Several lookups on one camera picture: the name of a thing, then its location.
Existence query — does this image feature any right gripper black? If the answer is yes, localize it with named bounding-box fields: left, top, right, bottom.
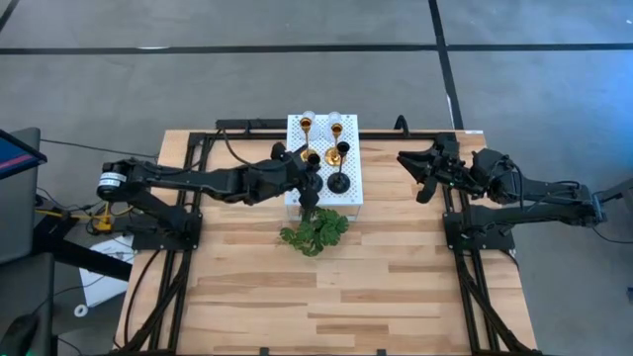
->
left=397, top=147, right=489, bottom=205

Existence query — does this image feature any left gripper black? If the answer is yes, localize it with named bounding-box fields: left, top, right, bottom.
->
left=266, top=141, right=322, bottom=210

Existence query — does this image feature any tall gold candlestick holder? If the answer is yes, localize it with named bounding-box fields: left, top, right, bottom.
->
left=299, top=116, right=321, bottom=163

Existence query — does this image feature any short black candlestick holder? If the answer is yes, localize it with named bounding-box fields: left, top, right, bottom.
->
left=305, top=152, right=325, bottom=195

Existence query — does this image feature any short gold candlestick holder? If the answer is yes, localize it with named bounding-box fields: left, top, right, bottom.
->
left=323, top=123, right=345, bottom=167

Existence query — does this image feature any tall black candlestick holder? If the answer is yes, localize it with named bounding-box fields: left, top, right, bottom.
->
left=326, top=140, right=352, bottom=195

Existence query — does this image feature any white perforated metal stand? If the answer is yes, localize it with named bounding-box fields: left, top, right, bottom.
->
left=285, top=114, right=365, bottom=223

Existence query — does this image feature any green artificial plant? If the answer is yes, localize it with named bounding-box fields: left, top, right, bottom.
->
left=279, top=207, right=350, bottom=258

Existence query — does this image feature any black power strip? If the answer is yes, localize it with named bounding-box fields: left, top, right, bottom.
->
left=215, top=118, right=289, bottom=132

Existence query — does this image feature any white paper sheet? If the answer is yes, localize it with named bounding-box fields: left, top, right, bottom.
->
left=77, top=234, right=136, bottom=309

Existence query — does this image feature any computer monitor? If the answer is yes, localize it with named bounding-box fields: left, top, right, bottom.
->
left=0, top=128, right=48, bottom=182

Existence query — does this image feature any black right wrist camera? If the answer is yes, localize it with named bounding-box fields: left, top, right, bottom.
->
left=432, top=132, right=462, bottom=160

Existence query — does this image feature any black aluminium table rail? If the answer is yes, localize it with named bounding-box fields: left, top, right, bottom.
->
left=187, top=129, right=459, bottom=141

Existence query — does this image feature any black curved cable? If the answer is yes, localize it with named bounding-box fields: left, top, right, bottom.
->
left=221, top=129, right=258, bottom=167

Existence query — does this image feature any black aluminium rail frame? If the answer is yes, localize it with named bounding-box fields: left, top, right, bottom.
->
left=442, top=131, right=543, bottom=356
left=116, top=131, right=219, bottom=356

